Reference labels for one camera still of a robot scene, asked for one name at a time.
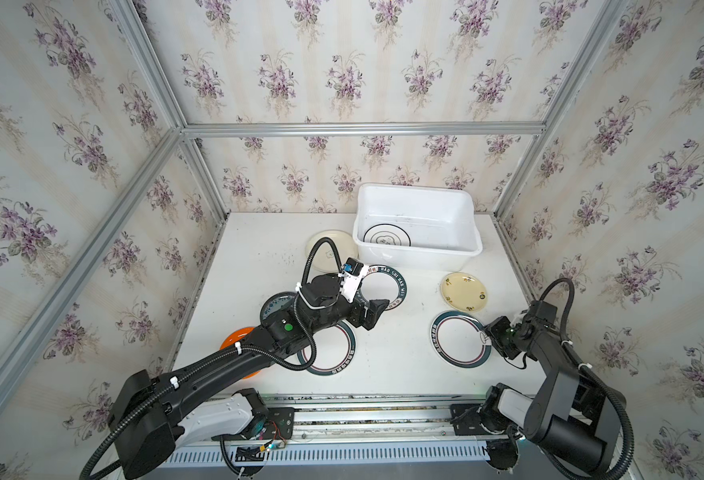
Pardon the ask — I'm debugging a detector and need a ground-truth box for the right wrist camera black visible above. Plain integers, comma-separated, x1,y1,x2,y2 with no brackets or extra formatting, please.
528,300,558,329

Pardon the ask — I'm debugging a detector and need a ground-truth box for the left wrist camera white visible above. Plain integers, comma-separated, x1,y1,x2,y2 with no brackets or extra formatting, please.
339,257,370,303

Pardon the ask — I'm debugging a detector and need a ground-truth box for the orange plate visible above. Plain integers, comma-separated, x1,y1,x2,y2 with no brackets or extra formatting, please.
219,327,258,363

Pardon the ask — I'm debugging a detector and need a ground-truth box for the aluminium frame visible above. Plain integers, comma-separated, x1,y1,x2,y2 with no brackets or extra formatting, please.
0,1,625,416

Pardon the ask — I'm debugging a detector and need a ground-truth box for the white plastic bin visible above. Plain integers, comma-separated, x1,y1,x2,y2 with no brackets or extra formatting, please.
352,183,483,271

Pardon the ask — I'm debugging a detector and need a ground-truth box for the white plate flower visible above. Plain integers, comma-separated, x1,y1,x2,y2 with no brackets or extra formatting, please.
363,223,412,247

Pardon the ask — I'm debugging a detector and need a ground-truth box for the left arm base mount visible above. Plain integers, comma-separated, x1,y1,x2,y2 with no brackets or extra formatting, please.
219,386,296,478

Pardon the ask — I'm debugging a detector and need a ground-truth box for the cream plate near bin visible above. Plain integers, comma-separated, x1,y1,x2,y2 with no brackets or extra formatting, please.
305,230,359,274

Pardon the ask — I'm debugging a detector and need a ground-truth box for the white plate green lettered rim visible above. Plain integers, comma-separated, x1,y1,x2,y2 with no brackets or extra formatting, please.
358,265,408,311

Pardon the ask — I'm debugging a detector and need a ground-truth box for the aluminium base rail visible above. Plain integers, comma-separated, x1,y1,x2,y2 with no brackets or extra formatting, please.
164,394,498,468

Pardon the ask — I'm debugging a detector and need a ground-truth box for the yellow cream plate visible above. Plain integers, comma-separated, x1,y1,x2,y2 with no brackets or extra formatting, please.
439,272,488,313

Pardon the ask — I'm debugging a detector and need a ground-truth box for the white plate green red rim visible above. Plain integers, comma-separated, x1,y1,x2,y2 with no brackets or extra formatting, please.
307,321,357,377

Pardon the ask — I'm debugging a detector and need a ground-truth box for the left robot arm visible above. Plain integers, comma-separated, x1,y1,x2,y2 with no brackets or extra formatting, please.
80,237,390,479

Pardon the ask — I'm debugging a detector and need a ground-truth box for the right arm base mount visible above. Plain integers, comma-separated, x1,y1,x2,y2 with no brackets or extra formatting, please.
449,383,532,473

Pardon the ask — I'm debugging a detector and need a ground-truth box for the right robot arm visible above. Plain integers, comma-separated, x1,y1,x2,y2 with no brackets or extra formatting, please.
478,278,635,479

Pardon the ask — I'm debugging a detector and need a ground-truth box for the teal patterned plate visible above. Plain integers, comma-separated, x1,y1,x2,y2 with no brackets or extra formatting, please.
260,291,296,325

